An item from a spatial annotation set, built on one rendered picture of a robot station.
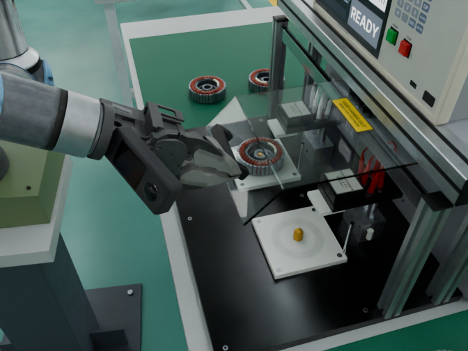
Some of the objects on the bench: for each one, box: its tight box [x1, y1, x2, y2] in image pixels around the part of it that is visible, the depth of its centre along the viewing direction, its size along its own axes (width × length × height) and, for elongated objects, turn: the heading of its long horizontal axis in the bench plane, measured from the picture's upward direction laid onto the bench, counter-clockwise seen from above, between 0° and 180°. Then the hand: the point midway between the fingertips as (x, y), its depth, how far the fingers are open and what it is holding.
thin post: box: [343, 221, 354, 258], centre depth 84 cm, size 2×2×10 cm
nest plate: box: [251, 206, 348, 279], centre depth 90 cm, size 15×15×1 cm
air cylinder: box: [343, 204, 386, 242], centre depth 91 cm, size 5×8×6 cm
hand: (234, 175), depth 63 cm, fingers closed, pressing on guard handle
